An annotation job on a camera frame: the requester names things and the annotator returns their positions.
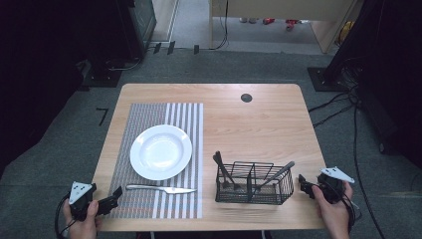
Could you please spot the red object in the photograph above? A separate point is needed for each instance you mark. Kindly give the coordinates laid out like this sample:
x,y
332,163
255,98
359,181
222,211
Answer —
x,y
291,24
268,21

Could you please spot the yellow object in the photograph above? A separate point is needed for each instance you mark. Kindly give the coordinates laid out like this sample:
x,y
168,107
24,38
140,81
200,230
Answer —
x,y
346,31

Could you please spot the black glass-front cabinet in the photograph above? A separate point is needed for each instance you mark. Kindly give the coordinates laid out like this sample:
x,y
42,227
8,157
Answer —
x,y
142,20

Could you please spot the person's left hand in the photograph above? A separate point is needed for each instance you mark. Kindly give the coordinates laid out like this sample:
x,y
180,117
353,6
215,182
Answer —
x,y
83,229

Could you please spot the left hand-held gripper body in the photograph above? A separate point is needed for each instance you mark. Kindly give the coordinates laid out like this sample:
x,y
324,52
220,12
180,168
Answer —
x,y
81,194

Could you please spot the black equipment base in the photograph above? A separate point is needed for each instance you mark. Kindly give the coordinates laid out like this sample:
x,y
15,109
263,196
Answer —
x,y
103,78

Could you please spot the striped woven placemat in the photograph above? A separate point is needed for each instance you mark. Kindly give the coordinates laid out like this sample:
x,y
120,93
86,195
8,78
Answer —
x,y
146,113

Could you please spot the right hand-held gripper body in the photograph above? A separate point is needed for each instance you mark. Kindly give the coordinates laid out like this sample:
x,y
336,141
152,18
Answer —
x,y
331,186

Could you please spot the white plate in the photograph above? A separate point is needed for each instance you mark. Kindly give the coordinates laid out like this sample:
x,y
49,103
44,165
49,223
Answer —
x,y
161,152

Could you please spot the black stand base plate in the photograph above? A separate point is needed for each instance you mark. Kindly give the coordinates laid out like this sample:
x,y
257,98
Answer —
x,y
320,81

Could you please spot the person's right hand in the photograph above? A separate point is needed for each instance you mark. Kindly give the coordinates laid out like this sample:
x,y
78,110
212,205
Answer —
x,y
335,214

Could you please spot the silver table knife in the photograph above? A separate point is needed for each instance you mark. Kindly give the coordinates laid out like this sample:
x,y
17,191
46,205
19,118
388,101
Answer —
x,y
166,189

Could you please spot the white shoes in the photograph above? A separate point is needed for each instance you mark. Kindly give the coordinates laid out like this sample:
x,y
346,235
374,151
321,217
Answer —
x,y
248,20

